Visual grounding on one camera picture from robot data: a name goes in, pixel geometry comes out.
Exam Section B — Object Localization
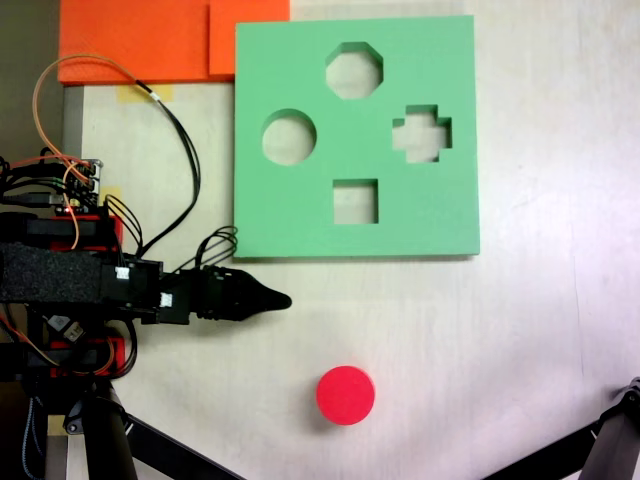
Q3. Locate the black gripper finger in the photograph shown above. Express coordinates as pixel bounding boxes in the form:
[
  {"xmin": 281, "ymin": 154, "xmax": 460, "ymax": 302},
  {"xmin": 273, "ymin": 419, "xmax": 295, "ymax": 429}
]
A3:
[
  {"xmin": 219, "ymin": 295, "xmax": 293, "ymax": 323},
  {"xmin": 219, "ymin": 268, "xmax": 293, "ymax": 302}
]

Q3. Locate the red cylinder block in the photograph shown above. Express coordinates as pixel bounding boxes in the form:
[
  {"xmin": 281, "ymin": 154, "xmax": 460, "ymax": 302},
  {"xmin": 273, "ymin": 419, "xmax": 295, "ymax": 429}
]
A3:
[{"xmin": 315, "ymin": 365, "xmax": 376, "ymax": 427}]

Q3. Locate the green shape sorter board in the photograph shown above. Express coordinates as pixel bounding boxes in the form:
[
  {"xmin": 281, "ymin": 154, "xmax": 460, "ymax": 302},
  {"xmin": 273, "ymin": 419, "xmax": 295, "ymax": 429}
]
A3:
[{"xmin": 232, "ymin": 14, "xmax": 482, "ymax": 261}]

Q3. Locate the silver USB plug with label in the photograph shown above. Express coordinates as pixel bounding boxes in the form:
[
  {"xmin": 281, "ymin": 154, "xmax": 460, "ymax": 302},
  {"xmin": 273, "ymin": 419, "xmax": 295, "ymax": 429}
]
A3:
[{"xmin": 44, "ymin": 313, "xmax": 87, "ymax": 346}]

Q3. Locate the thin black tripod leg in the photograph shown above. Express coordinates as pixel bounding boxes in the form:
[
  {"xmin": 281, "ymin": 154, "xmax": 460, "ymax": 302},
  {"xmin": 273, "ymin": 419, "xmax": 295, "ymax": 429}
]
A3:
[{"xmin": 122, "ymin": 413, "xmax": 247, "ymax": 480}]

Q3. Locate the thick black tripod leg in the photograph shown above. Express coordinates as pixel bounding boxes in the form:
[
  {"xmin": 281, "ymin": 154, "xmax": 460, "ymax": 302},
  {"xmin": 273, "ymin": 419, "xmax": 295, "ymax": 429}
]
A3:
[{"xmin": 82, "ymin": 387, "xmax": 140, "ymax": 480}]

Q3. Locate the yellow tape strip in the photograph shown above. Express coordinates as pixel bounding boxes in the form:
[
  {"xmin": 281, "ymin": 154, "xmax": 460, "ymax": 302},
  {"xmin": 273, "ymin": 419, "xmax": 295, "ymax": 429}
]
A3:
[{"xmin": 116, "ymin": 84, "xmax": 174, "ymax": 104}]

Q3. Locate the small orange foam plate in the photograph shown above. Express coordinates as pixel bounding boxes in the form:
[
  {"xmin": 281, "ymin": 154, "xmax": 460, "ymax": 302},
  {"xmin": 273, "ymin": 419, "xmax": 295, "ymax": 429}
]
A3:
[{"xmin": 208, "ymin": 0, "xmax": 292, "ymax": 81}]

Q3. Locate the large orange foam plate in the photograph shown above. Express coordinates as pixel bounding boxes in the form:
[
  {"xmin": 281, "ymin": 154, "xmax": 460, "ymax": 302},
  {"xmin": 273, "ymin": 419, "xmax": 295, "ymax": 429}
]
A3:
[{"xmin": 57, "ymin": 0, "xmax": 211, "ymax": 85}]

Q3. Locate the black tripod leg with joint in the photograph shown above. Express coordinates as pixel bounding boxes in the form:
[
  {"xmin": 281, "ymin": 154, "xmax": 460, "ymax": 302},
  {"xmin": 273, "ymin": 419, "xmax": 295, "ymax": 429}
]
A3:
[{"xmin": 482, "ymin": 377, "xmax": 640, "ymax": 480}]

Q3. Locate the black gripper servo cable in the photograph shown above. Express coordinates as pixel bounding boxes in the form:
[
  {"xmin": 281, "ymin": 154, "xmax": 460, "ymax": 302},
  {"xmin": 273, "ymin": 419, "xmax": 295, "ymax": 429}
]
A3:
[{"xmin": 192, "ymin": 225, "xmax": 240, "ymax": 274}]

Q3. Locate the long black cable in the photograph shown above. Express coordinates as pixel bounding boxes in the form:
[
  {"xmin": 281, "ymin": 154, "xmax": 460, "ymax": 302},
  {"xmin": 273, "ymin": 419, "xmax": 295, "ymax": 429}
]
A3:
[{"xmin": 133, "ymin": 77, "xmax": 203, "ymax": 256}]

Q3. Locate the circuit board with wires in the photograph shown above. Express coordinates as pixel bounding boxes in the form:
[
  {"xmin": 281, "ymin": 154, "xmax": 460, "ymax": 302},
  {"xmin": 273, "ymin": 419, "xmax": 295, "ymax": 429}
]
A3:
[{"xmin": 52, "ymin": 158, "xmax": 106, "ymax": 216}]

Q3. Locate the blue braided cable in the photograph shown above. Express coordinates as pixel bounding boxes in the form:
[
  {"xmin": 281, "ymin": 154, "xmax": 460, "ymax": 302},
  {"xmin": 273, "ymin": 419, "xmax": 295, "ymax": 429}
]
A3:
[{"xmin": 21, "ymin": 394, "xmax": 47, "ymax": 480}]

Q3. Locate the orange wire loop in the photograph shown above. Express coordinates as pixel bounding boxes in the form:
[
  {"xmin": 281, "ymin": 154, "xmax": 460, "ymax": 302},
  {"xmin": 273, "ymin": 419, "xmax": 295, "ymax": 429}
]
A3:
[{"xmin": 31, "ymin": 53, "xmax": 144, "ymax": 169}]

